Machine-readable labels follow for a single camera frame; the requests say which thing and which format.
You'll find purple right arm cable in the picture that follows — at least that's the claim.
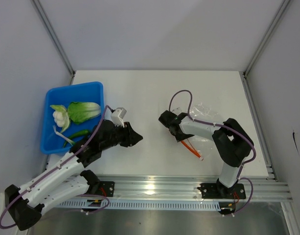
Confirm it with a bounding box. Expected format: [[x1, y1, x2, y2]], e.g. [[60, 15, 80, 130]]
[[169, 89, 257, 217]]

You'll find green lettuce leaf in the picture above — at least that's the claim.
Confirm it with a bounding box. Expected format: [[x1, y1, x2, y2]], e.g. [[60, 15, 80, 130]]
[[67, 102, 101, 124]]

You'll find left aluminium frame post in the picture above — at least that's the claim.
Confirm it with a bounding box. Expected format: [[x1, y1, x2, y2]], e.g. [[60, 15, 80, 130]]
[[30, 0, 76, 85]]

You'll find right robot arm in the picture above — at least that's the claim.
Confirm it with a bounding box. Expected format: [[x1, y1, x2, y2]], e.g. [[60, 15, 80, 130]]
[[159, 110, 256, 198]]

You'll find clear zip top bag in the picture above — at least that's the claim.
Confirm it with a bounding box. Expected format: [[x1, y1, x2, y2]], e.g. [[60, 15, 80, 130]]
[[172, 103, 224, 161]]

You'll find aluminium mounting rail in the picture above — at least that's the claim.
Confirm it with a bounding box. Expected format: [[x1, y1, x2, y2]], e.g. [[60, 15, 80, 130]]
[[26, 175, 294, 203]]

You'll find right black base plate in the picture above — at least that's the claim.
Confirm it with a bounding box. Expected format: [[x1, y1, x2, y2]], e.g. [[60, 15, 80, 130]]
[[197, 183, 246, 199]]

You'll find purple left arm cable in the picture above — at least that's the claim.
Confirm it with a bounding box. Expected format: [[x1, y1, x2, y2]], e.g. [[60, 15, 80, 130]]
[[0, 105, 116, 230]]

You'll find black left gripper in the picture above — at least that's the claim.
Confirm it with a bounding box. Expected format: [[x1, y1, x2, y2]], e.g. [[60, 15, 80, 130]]
[[100, 121, 142, 151]]

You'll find right aluminium frame post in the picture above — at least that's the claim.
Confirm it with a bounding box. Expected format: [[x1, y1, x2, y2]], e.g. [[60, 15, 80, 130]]
[[239, 0, 292, 182]]

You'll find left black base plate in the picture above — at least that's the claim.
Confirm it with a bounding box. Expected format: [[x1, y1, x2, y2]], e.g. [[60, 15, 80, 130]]
[[97, 181, 115, 197]]

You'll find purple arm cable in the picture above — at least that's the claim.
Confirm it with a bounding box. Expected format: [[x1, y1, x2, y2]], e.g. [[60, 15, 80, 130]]
[[169, 89, 257, 217], [0, 105, 116, 230]]

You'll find white slotted cable duct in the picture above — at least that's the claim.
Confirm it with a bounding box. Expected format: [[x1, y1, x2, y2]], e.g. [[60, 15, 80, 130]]
[[57, 199, 220, 211]]

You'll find white cauliflower with leaves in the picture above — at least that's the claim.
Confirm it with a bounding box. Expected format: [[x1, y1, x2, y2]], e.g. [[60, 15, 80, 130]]
[[50, 105, 70, 133]]

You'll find aluminium frame post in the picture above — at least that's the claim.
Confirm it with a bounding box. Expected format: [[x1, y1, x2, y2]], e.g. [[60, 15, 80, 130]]
[[30, 0, 76, 85], [239, 0, 292, 182]]

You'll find green onion stalk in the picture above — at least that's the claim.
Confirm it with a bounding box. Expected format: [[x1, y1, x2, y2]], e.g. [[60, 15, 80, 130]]
[[53, 125, 75, 148]]

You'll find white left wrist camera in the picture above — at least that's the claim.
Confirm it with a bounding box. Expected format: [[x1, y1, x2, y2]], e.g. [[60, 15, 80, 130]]
[[111, 107, 127, 127]]

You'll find green chili pepper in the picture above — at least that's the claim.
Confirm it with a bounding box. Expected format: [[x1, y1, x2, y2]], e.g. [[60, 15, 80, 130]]
[[68, 129, 91, 140]]

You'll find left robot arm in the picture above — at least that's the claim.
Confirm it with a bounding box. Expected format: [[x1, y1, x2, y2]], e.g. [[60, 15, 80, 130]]
[[4, 120, 143, 231]]

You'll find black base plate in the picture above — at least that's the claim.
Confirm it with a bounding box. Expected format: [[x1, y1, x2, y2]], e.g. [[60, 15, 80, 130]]
[[197, 183, 246, 199], [97, 181, 115, 197]]

